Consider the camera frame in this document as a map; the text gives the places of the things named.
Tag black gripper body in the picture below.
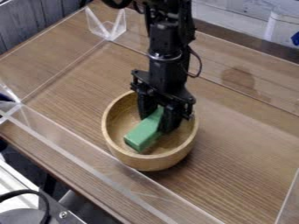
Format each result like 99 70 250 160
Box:
131 52 197 107

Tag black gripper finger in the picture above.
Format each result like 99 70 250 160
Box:
162 102 194 133
138 92 158 119

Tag green rectangular block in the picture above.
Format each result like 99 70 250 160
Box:
125 107 165 153

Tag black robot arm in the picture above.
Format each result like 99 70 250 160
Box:
102 0 198 133

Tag brown wooden bowl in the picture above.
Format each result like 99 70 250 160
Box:
102 91 199 172

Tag clear acrylic tray walls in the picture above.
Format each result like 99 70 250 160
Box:
0 3 299 224

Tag white cylindrical container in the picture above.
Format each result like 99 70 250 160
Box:
265 7 299 49

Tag grey metal bracket with screw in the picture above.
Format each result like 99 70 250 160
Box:
47 199 87 224

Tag black cable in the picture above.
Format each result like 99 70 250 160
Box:
0 189 54 224

